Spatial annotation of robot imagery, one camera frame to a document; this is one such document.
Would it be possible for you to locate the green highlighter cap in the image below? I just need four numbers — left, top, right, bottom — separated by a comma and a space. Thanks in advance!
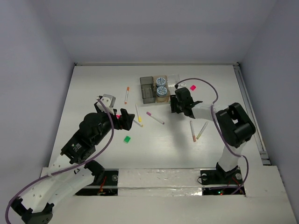
124, 136, 131, 143

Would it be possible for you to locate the blue-lidded round jar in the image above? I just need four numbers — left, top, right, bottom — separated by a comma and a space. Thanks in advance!
156, 77, 167, 87
156, 87, 168, 97

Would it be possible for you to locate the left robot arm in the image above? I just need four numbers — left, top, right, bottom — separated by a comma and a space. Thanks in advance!
7, 109, 135, 224

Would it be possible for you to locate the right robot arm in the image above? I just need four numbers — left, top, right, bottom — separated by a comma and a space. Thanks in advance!
170, 87, 256, 183

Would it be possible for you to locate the long yellow-capped white marker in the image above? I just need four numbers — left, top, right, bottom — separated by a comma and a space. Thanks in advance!
135, 103, 142, 123

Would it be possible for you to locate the pale yellow white marker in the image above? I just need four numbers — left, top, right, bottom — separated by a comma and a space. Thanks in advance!
196, 121, 208, 140

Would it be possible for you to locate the purple-capped white marker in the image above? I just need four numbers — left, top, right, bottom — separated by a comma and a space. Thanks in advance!
146, 112, 165, 125

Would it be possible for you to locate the clear plastic bin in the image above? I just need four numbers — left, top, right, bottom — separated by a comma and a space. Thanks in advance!
166, 74, 180, 95

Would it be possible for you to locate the peach-capped white marker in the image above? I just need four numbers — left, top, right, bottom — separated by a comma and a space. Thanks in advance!
190, 121, 197, 142

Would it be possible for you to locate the orange-capped white marker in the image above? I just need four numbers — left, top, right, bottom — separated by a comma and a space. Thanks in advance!
124, 86, 130, 105

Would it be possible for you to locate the smoky grey plastic bin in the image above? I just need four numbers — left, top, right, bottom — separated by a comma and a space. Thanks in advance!
140, 77, 156, 104

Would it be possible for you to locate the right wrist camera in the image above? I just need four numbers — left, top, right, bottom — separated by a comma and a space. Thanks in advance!
174, 82, 187, 89

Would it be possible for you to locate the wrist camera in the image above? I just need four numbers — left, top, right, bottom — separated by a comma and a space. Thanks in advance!
94, 94, 116, 115
174, 82, 187, 89

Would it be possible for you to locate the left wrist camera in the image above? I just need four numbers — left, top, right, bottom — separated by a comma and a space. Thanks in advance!
94, 94, 116, 115

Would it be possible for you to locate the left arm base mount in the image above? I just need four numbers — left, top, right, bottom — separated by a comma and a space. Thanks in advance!
75, 169, 119, 196

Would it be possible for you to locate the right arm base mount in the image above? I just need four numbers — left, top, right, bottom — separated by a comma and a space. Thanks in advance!
197, 168, 245, 196

